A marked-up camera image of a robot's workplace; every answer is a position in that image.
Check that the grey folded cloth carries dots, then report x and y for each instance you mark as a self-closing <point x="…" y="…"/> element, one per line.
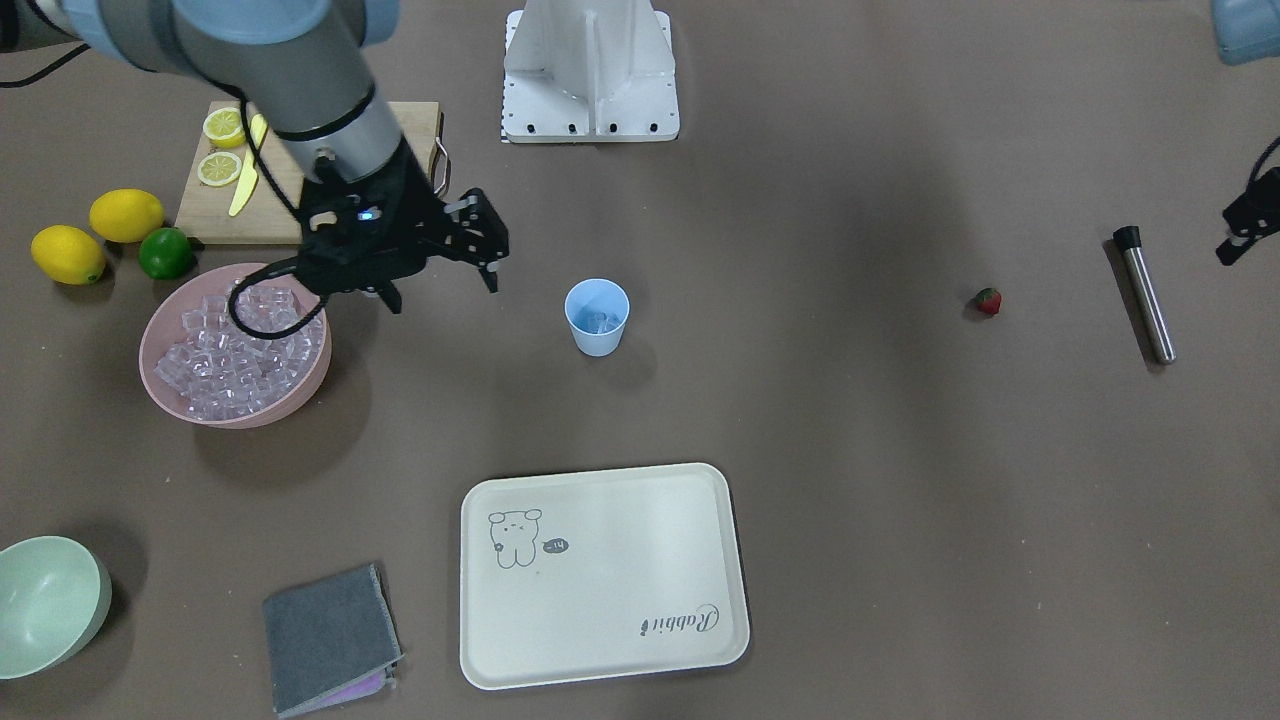
<point x="330" y="642"/>

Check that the yellow lemon near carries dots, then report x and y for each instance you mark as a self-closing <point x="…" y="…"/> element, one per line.
<point x="68" y="255"/>

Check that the pile of clear ice cubes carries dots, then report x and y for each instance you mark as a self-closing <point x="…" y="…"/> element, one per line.
<point x="221" y="366"/>

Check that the lemon slice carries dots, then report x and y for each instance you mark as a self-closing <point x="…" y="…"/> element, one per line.
<point x="224" y="128"/>
<point x="219" y="168"/>

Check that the steel muddler black tip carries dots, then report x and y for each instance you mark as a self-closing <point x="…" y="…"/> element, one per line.
<point x="1127" y="241"/>

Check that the yellow lemon far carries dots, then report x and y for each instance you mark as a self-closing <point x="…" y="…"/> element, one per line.
<point x="126" y="215"/>

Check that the mint green bowl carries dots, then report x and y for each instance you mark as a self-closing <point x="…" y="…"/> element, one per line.
<point x="55" y="596"/>

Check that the light blue plastic cup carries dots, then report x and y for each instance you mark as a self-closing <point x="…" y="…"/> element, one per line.
<point x="596" y="294"/>

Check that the cream rectangular tray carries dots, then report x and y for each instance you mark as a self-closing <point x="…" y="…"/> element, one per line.
<point x="576" y="577"/>

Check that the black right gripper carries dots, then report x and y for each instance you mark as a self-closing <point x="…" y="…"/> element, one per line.
<point x="418" y="204"/>

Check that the yellow plastic knife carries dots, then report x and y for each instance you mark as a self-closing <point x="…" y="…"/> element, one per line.
<point x="247" y="180"/>

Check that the pink bowl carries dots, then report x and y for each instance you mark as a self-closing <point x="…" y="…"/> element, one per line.
<point x="215" y="281"/>

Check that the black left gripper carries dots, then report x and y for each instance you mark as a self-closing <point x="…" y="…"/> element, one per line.
<point x="1243" y="215"/>

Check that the red strawberry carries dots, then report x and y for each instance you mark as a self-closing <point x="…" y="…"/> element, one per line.
<point x="988" y="301"/>

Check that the green lime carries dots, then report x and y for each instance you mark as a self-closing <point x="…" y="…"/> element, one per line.
<point x="166" y="253"/>

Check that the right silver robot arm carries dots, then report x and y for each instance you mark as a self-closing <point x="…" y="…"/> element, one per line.
<point x="299" y="62"/>

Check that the yellow lemon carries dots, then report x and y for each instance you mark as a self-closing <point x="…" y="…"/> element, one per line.
<point x="126" y="215"/>
<point x="68" y="255"/>

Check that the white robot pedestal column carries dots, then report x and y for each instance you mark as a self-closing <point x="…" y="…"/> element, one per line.
<point x="589" y="72"/>

